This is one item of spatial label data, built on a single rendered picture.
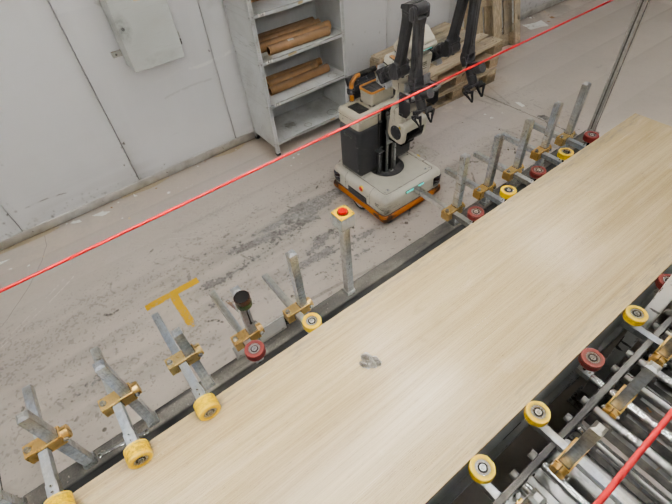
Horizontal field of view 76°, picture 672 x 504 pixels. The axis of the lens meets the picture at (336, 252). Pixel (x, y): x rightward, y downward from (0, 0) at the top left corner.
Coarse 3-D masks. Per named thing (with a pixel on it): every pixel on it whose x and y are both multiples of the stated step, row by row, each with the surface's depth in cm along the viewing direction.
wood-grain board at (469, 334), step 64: (640, 128) 251; (576, 192) 218; (640, 192) 214; (448, 256) 195; (512, 256) 192; (576, 256) 189; (640, 256) 187; (384, 320) 174; (448, 320) 172; (512, 320) 170; (576, 320) 168; (256, 384) 159; (320, 384) 157; (384, 384) 155; (448, 384) 154; (512, 384) 152; (192, 448) 145; (256, 448) 143; (320, 448) 142; (384, 448) 140; (448, 448) 139
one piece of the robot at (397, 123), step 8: (392, 56) 264; (424, 56) 266; (432, 56) 272; (424, 64) 270; (424, 72) 276; (400, 80) 266; (400, 88) 277; (392, 112) 290; (392, 120) 295; (400, 120) 289; (408, 120) 293; (424, 120) 297; (392, 128) 298; (400, 128) 292; (408, 128) 291; (424, 128) 303; (392, 136) 303; (400, 136) 296
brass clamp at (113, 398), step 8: (128, 384) 155; (136, 384) 155; (112, 392) 153; (136, 392) 154; (104, 400) 151; (112, 400) 151; (120, 400) 151; (128, 400) 154; (104, 408) 149; (112, 408) 151
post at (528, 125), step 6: (528, 120) 224; (534, 120) 225; (528, 126) 226; (522, 132) 231; (528, 132) 228; (522, 138) 232; (528, 138) 232; (522, 144) 234; (522, 150) 236; (516, 156) 241; (522, 156) 240; (516, 162) 243; (522, 162) 244; (510, 180) 253; (516, 180) 253
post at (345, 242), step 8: (344, 232) 178; (344, 240) 181; (344, 248) 184; (344, 256) 189; (344, 264) 193; (344, 272) 198; (352, 272) 199; (344, 280) 203; (352, 280) 203; (344, 288) 208; (352, 288) 207
